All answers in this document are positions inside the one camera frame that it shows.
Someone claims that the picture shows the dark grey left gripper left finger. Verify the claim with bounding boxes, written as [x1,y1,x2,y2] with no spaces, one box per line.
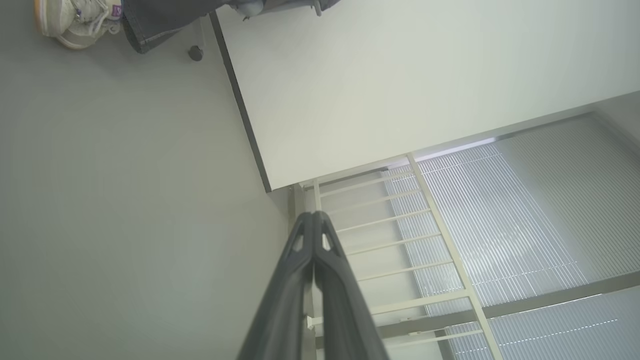
[237,211,315,360]

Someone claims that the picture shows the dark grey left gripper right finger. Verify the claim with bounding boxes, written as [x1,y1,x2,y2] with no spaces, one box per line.
[313,211,390,360]

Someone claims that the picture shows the white metal railing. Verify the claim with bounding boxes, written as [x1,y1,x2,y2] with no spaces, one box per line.
[289,152,503,360]

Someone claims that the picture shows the ribbed translucent window pane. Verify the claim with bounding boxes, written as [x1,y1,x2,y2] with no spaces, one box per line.
[384,114,640,360]

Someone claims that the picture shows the white panel with dark edge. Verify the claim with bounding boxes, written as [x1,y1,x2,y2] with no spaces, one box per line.
[208,0,640,194]

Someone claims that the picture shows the dark jeans trouser leg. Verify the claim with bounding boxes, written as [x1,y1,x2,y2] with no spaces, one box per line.
[121,0,221,55]

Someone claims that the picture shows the white sneaker shoe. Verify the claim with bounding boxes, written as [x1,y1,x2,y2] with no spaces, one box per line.
[34,0,124,50]

